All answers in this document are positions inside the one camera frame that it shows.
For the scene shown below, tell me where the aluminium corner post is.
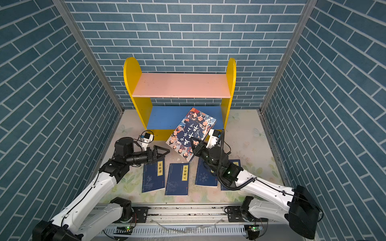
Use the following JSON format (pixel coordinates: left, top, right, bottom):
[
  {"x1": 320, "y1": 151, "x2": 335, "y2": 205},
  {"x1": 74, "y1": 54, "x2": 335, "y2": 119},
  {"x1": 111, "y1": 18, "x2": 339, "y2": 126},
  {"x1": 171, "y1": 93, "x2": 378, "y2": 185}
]
[
  {"x1": 260, "y1": 0, "x2": 317, "y2": 113},
  {"x1": 52, "y1": 0, "x2": 124, "y2": 114}
]

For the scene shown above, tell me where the blue book far left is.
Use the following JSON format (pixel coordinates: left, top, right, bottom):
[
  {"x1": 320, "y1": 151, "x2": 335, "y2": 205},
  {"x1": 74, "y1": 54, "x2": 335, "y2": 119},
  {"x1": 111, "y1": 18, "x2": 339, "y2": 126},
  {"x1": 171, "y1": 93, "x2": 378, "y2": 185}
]
[{"x1": 142, "y1": 159, "x2": 165, "y2": 193}]

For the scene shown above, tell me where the aluminium left corner post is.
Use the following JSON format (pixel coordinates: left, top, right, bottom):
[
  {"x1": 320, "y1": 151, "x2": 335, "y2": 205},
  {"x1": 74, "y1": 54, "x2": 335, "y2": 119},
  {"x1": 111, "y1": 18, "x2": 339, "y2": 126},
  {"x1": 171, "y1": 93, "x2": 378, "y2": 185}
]
[{"x1": 52, "y1": 0, "x2": 124, "y2": 114}]

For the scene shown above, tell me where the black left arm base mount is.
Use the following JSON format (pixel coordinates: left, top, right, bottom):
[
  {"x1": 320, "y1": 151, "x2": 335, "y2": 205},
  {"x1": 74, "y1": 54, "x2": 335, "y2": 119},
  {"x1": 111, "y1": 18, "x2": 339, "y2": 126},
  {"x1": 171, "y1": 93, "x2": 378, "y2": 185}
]
[{"x1": 113, "y1": 207, "x2": 149, "y2": 224}]

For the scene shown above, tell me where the blue book far right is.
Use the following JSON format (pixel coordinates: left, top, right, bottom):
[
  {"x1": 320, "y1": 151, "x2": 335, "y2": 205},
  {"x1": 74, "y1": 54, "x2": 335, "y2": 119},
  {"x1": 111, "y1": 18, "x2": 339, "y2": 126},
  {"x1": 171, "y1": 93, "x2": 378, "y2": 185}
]
[{"x1": 219, "y1": 159, "x2": 241, "y2": 191}]

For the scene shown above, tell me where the aluminium right corner post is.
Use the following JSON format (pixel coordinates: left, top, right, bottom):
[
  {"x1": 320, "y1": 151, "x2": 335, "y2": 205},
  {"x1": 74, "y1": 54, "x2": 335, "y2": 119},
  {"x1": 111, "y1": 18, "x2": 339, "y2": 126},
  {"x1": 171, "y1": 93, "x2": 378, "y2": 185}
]
[{"x1": 260, "y1": 0, "x2": 317, "y2": 113}]

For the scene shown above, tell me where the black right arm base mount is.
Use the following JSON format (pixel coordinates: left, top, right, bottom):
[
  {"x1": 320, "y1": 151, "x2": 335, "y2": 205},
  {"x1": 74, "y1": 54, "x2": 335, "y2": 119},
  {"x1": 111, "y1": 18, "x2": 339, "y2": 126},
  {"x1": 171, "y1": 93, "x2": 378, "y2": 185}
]
[{"x1": 224, "y1": 206, "x2": 268, "y2": 224}]

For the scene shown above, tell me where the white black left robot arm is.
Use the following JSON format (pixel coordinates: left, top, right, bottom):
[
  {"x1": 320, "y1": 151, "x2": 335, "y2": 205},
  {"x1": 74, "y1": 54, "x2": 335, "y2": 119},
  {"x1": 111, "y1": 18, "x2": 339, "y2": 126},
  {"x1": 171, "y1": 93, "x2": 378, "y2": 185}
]
[{"x1": 32, "y1": 137, "x2": 170, "y2": 241}]

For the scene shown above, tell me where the colourful cartoon cover book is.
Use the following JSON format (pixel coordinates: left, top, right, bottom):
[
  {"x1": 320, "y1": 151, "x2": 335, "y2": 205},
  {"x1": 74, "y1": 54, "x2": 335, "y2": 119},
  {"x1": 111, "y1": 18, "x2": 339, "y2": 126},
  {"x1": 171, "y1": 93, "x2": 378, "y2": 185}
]
[{"x1": 166, "y1": 107, "x2": 217, "y2": 162}]

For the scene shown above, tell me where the yellow pink blue bookshelf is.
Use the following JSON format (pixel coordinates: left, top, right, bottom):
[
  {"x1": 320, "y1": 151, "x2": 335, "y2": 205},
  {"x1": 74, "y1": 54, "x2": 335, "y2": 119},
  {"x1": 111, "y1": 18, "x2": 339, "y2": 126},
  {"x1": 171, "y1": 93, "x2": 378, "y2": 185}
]
[{"x1": 123, "y1": 57, "x2": 236, "y2": 141}]

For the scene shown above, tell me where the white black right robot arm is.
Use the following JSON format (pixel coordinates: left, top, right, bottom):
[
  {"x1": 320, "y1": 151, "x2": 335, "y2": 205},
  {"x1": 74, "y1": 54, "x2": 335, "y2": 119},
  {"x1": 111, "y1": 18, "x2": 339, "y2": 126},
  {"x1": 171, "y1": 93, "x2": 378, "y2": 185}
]
[{"x1": 191, "y1": 138, "x2": 324, "y2": 240}]

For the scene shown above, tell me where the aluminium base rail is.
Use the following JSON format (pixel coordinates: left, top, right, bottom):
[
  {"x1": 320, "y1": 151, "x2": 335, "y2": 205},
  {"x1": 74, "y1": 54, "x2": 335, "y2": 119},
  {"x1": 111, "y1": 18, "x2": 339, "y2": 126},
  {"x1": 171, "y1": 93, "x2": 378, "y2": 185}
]
[{"x1": 52, "y1": 202, "x2": 320, "y2": 241}]

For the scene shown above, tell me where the blue book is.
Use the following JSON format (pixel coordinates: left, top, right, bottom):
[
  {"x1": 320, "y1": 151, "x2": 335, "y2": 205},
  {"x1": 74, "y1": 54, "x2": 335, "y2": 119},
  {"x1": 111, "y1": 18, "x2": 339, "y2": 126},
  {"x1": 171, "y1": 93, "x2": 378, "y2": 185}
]
[
  {"x1": 165, "y1": 163, "x2": 190, "y2": 196},
  {"x1": 195, "y1": 158, "x2": 218, "y2": 187},
  {"x1": 219, "y1": 159, "x2": 241, "y2": 191},
  {"x1": 142, "y1": 159, "x2": 165, "y2": 193}
]

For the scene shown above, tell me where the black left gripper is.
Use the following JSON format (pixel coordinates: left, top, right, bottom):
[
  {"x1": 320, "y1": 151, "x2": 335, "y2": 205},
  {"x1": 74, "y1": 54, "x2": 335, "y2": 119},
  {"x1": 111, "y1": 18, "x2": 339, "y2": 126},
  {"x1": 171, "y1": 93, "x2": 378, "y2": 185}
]
[{"x1": 125, "y1": 146, "x2": 169, "y2": 167}]

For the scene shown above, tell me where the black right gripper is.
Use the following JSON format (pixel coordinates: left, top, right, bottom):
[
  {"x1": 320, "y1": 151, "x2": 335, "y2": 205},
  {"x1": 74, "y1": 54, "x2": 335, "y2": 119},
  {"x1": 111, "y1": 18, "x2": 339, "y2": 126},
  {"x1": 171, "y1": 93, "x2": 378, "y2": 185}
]
[{"x1": 191, "y1": 135, "x2": 222, "y2": 175}]

